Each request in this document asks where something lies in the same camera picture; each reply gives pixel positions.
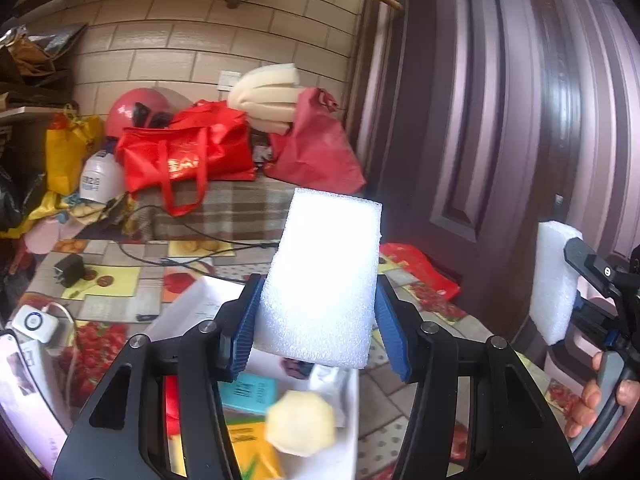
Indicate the yellow tissue pack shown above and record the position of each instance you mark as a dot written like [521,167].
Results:
[247,447]

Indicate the white wall switch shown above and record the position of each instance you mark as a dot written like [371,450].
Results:
[230,81]

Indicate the black charger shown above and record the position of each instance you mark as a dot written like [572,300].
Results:
[70,270]

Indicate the dark red bag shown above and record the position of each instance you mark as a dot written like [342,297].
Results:
[320,155]

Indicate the yellow sponge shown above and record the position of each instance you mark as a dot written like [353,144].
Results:
[300,425]

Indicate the white jug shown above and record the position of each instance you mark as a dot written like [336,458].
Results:
[100,180]

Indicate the fruit print tablecloth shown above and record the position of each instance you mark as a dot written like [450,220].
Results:
[125,305]

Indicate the person's right hand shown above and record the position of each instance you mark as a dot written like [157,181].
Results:
[592,402]

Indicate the red item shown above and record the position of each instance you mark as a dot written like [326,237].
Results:
[172,405]

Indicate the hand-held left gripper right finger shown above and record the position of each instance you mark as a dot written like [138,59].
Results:
[392,330]

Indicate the white printed sheet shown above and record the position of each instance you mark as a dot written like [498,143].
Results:
[25,400]

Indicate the yellow bag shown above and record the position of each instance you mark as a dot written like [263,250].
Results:
[65,155]

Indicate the white foam block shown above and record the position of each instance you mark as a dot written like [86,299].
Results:
[320,280]
[552,280]

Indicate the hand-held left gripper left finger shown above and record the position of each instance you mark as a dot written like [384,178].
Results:
[245,330]

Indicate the brown paper bags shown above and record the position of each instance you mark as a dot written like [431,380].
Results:
[30,55]

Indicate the cream foam roll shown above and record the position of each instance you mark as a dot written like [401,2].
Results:
[265,95]

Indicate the pink helmet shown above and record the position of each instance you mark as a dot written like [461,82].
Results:
[130,110]

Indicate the red tote bag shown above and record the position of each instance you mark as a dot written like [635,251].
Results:
[200,155]

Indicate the teal pack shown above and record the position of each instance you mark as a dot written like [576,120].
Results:
[250,395]

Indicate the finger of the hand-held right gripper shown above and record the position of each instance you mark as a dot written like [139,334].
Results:
[600,316]
[592,262]

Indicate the red plastic bag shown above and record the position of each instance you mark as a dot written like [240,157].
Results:
[420,270]

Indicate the white box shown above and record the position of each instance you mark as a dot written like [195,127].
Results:
[200,305]

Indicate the white device with round button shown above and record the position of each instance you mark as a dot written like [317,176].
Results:
[32,321]

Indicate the plaid cloth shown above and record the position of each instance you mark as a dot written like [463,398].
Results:
[240,210]

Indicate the dark brown door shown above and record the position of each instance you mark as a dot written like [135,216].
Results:
[475,135]

